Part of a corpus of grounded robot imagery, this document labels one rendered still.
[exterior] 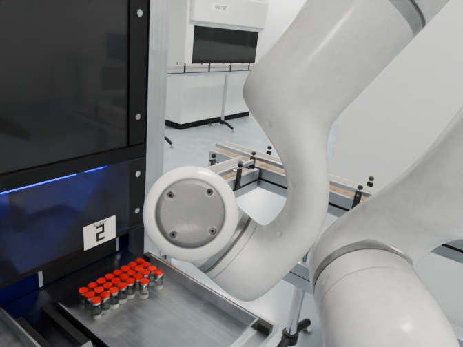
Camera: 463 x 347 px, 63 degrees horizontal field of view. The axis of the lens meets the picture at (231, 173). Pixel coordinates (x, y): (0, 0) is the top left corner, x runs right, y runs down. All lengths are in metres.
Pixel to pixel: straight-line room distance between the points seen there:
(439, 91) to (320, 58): 1.69
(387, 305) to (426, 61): 1.69
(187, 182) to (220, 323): 0.61
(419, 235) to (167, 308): 0.62
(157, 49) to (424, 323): 0.75
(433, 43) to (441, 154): 1.61
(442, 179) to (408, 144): 1.65
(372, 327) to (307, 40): 0.25
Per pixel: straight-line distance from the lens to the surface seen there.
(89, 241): 0.93
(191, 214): 0.33
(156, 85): 0.92
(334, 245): 0.47
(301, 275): 1.78
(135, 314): 0.92
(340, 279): 0.42
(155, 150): 0.96
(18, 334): 0.91
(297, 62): 0.32
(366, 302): 0.39
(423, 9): 0.34
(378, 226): 0.46
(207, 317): 0.91
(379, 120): 2.06
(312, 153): 0.33
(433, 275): 2.24
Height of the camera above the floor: 1.50
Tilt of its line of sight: 21 degrees down
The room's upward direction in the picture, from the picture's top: 6 degrees clockwise
